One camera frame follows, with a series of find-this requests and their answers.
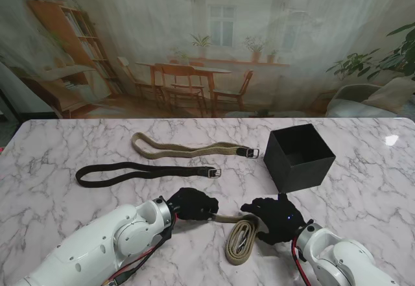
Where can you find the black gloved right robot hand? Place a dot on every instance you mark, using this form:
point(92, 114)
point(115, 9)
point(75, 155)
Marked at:
point(282, 221)

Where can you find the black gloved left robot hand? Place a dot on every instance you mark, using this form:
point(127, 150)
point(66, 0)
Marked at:
point(194, 206)

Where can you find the black woven belt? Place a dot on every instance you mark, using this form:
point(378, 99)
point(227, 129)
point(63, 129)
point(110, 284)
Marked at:
point(181, 171)

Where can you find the black square storage box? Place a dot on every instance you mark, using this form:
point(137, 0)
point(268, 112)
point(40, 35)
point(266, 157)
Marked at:
point(308, 177)

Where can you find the beige braided belt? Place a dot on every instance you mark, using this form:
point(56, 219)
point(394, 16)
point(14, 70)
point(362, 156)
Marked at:
point(223, 147)
point(231, 244)

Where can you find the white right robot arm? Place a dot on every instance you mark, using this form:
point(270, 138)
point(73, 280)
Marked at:
point(337, 257)

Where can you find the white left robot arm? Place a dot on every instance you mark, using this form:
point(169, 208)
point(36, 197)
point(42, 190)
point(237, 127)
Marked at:
point(97, 250)

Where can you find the printed room scene backdrop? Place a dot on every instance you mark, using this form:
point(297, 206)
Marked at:
point(207, 39)

